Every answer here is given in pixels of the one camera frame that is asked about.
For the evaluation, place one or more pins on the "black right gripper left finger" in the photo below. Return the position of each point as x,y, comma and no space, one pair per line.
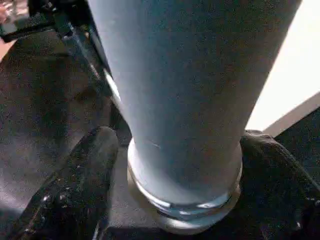
75,190

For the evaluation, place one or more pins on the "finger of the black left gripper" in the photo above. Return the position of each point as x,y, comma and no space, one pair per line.
98,50
90,65

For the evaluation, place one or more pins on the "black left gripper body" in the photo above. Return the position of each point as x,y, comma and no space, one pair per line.
60,12

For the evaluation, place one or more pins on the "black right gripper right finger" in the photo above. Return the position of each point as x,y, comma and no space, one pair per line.
280,195

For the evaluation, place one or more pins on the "white plastic table leg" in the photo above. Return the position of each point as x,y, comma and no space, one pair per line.
187,87

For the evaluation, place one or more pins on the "white plastic table top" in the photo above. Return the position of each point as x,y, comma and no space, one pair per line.
295,62

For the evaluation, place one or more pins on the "black mat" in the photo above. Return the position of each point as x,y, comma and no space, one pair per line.
37,100

